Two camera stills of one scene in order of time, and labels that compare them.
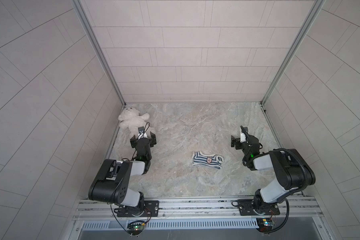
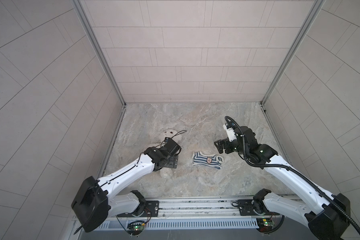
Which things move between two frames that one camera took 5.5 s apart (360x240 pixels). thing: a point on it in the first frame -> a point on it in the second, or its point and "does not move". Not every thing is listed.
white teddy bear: x=130 y=119 -> x=175 y=136
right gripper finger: x=232 y=141 -> x=219 y=144
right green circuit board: x=264 y=224 does not move
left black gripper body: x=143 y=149 -> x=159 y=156
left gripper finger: x=152 y=140 -> x=172 y=162
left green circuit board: x=135 y=227 does not move
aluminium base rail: x=305 y=208 does not move
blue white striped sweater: x=212 y=160 does not move
